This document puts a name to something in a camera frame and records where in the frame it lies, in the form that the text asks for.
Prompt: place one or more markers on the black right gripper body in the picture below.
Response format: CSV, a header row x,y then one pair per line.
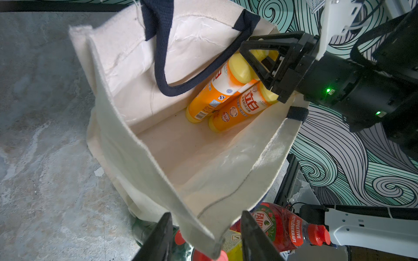
x,y
363,96

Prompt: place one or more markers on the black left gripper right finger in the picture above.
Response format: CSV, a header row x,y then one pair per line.
x,y
256,245

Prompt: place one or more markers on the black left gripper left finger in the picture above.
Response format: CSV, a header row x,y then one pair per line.
x,y
154,239

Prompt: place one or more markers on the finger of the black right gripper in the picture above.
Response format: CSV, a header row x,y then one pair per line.
x,y
271,73
296,47

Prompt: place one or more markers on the orange bottle yellow cap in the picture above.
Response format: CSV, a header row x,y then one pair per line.
x,y
249,103
265,54
232,79

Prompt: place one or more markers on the yellow-green soap bottle red cap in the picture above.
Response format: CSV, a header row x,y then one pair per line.
x,y
232,245

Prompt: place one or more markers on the cream canvas shopping bag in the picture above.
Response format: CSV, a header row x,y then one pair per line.
x,y
144,68

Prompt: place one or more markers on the dark green bottle red cap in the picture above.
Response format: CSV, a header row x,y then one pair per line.
x,y
180,251

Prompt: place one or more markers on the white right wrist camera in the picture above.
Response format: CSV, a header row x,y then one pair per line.
x,y
338,16

